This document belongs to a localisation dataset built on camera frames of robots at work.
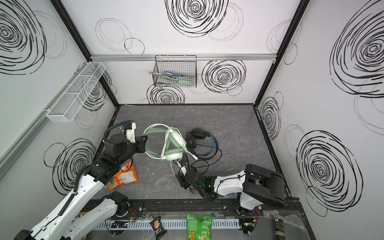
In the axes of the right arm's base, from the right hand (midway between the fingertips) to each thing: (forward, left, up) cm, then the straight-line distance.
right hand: (177, 173), depth 80 cm
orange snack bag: (-1, +28, -1) cm, 28 cm away
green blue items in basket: (+43, +6, +31) cm, 54 cm away
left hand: (+11, +14, +19) cm, 26 cm away
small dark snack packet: (-24, +6, -2) cm, 25 cm away
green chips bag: (-24, -12, -1) cm, 26 cm away
